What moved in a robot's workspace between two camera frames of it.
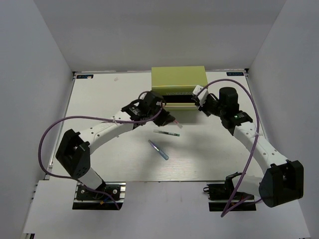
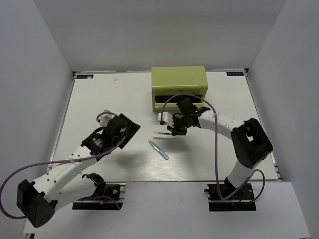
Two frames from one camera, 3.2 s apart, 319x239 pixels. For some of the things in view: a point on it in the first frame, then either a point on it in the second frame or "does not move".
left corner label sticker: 79,76 does not move
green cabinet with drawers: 179,103 does not move
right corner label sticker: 235,73 does not move
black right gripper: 203,107 -> 175,130
